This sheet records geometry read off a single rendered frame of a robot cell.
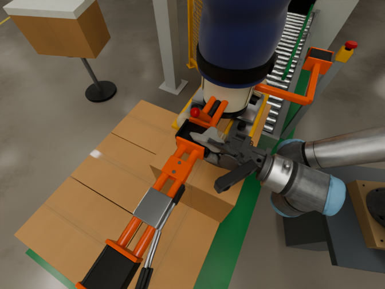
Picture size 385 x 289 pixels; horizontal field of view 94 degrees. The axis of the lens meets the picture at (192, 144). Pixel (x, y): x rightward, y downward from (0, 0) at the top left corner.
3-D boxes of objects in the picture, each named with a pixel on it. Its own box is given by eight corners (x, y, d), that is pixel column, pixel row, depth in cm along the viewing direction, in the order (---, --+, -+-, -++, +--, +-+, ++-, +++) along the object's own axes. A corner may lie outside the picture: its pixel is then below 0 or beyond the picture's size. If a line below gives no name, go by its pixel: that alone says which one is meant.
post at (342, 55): (280, 133, 205) (342, 45, 120) (286, 135, 203) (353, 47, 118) (279, 137, 201) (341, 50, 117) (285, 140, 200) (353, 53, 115)
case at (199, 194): (201, 125, 142) (205, 83, 108) (251, 144, 133) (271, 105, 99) (161, 192, 113) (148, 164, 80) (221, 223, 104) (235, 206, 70)
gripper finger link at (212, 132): (197, 121, 50) (226, 138, 50) (187, 136, 47) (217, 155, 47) (200, 114, 47) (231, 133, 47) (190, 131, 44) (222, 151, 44)
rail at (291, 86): (309, 24, 256) (316, 8, 240) (313, 25, 254) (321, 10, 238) (263, 149, 146) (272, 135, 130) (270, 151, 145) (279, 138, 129)
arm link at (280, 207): (297, 186, 61) (318, 174, 50) (298, 222, 56) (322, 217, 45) (268, 180, 63) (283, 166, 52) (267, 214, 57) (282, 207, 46)
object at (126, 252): (116, 240, 40) (106, 238, 35) (144, 258, 38) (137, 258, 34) (87, 283, 36) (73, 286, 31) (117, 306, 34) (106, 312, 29)
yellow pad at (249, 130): (246, 89, 81) (249, 80, 77) (268, 97, 79) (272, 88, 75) (216, 147, 65) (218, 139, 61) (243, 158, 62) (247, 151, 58)
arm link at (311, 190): (321, 221, 45) (352, 215, 36) (271, 198, 48) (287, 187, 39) (327, 187, 49) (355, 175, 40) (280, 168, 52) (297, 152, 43)
